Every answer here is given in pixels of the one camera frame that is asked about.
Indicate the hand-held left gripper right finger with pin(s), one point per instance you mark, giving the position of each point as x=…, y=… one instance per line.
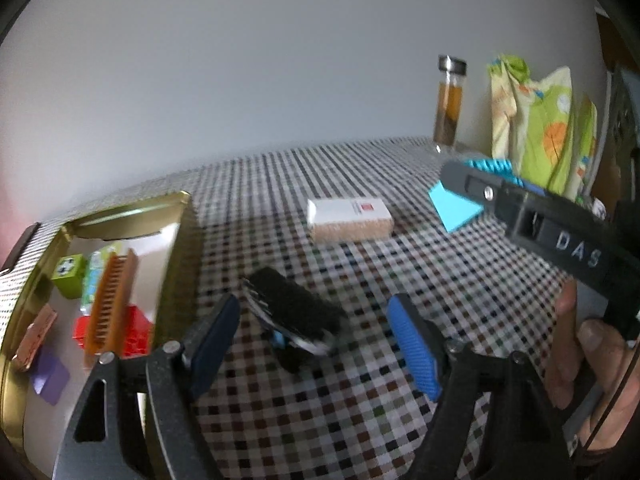
x=415, y=350

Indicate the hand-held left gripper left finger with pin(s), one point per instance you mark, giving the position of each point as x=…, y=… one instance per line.
x=215, y=350

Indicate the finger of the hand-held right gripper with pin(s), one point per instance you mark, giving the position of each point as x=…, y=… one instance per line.
x=462, y=180

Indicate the teal block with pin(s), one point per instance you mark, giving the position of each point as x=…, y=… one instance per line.
x=455, y=210

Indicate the red block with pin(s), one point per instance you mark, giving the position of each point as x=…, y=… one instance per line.
x=137, y=330

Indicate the black brush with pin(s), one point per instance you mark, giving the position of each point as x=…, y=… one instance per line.
x=295, y=300

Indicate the gold metal tray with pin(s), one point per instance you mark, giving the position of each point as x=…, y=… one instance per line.
x=180, y=260

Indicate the orange brown comb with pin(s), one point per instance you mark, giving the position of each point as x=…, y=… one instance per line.
x=112, y=300

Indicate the purple block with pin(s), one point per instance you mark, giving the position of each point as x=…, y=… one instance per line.
x=49, y=377

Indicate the brown rectangular block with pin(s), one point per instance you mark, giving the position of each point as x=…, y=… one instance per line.
x=32, y=340

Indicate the person's right hand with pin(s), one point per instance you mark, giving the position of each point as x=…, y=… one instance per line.
x=560, y=360

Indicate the small printed packet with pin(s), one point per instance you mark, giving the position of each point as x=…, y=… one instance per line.
x=597, y=207

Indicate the glass bottle with metal cap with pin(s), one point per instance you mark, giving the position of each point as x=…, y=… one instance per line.
x=447, y=110

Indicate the checkered tablecloth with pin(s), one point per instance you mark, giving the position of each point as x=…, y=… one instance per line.
x=350, y=410

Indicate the green printed bag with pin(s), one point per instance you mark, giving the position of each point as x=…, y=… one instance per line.
x=545, y=135

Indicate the white red-marked box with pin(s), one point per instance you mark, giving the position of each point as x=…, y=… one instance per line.
x=345, y=212

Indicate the white pole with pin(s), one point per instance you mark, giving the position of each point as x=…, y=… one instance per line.
x=609, y=110

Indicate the light green snack packet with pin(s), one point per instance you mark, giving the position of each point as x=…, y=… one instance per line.
x=95, y=280

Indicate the green cube box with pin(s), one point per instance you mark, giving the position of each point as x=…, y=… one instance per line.
x=67, y=275

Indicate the brown wooden furniture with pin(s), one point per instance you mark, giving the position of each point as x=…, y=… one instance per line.
x=607, y=40

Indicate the black table corner strip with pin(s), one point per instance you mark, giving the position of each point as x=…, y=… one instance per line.
x=20, y=247

